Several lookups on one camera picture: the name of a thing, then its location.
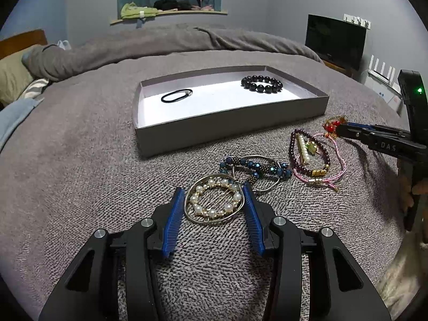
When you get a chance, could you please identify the wooden window sill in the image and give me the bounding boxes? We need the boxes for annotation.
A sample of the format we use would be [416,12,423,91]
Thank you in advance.
[109,10,228,26]

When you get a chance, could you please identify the grey cardboard tray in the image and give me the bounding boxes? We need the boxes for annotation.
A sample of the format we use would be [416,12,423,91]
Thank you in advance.
[133,65,329,158]

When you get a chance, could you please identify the pink cord bracelet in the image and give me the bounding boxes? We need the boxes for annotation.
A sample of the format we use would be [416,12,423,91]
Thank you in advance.
[292,132,348,193]

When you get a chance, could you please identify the grey duvet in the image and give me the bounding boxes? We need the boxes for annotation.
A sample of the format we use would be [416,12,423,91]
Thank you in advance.
[22,24,321,82]

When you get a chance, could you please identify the black bead bracelet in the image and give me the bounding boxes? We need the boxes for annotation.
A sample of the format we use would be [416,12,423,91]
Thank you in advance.
[240,74,285,94]

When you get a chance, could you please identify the olive green pillow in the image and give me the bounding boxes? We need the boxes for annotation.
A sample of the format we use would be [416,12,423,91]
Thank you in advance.
[0,45,37,106]

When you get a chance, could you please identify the light blue blanket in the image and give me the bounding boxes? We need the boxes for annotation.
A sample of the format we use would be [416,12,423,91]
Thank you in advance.
[0,98,43,151]

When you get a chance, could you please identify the wooden headboard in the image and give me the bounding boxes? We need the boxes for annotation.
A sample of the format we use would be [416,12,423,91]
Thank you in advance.
[0,29,48,59]

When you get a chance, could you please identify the white wifi router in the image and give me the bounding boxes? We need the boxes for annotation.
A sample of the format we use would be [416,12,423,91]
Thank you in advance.
[367,54,401,95]

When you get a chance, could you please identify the grey bed cover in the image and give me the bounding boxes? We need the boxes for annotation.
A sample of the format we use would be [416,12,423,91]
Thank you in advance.
[1,51,407,320]

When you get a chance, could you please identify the blue bead bracelet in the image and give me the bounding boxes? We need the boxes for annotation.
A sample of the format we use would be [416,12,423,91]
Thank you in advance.
[218,154,294,193]

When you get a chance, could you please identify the green folded cloth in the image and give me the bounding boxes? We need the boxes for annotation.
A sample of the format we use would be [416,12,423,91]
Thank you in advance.
[120,2,159,20]

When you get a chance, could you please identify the black television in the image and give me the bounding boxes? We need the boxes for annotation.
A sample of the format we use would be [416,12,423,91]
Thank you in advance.
[305,14,366,70]

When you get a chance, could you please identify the dark red bead bracelet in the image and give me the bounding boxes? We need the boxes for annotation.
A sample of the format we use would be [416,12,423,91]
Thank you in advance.
[289,128,333,178]

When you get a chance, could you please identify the white wall hook rack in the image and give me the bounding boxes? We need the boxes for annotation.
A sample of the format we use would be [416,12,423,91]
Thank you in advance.
[343,14,371,30]

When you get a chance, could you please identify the pearl bead bracelet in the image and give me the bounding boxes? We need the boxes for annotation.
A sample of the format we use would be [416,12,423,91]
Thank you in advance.
[189,177,242,219]

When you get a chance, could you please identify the white box under router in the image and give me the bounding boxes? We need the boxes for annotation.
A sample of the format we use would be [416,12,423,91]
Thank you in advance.
[364,75,403,113]

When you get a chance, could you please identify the white pearl hair clip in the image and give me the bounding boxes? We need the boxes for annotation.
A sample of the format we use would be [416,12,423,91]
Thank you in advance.
[296,134,318,165]

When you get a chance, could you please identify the wooden tv stand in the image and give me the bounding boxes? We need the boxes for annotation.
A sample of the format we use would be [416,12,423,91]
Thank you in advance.
[323,60,353,78]

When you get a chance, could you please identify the black hair tie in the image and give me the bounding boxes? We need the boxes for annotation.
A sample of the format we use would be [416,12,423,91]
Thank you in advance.
[160,88,194,104]

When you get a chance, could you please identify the striped pillow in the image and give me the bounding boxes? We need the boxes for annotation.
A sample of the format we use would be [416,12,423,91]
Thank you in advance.
[19,78,49,99]

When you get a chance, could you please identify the black cloth on sill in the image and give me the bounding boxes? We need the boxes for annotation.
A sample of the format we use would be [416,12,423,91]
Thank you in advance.
[153,0,192,11]

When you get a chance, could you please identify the red bead gold chain jewelry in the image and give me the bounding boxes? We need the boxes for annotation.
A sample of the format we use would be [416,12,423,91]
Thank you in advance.
[323,116,347,139]

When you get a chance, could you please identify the person's right hand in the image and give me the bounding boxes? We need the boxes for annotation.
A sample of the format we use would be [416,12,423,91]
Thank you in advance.
[397,159,428,214]

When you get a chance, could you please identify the pink item on sill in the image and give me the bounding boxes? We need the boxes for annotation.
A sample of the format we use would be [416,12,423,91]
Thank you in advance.
[191,4,215,12]

